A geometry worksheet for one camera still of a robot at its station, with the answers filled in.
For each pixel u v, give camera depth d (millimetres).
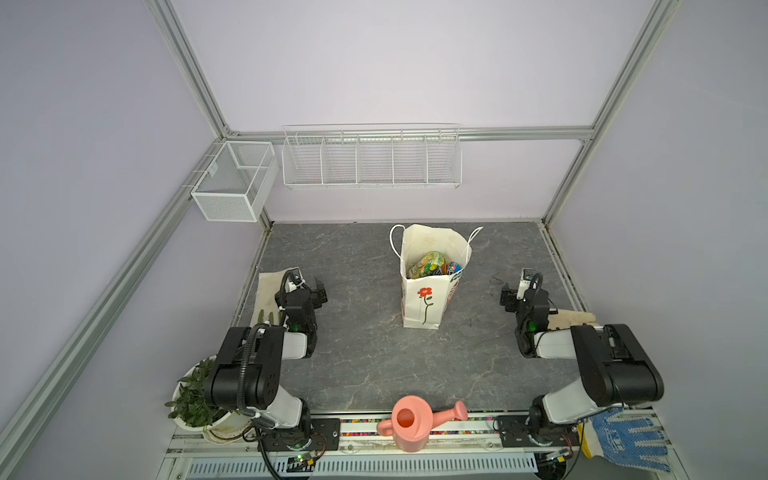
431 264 826
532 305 704
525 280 815
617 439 734
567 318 938
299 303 699
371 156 997
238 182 1011
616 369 463
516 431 738
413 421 662
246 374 423
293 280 767
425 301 805
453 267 813
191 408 620
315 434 736
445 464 1573
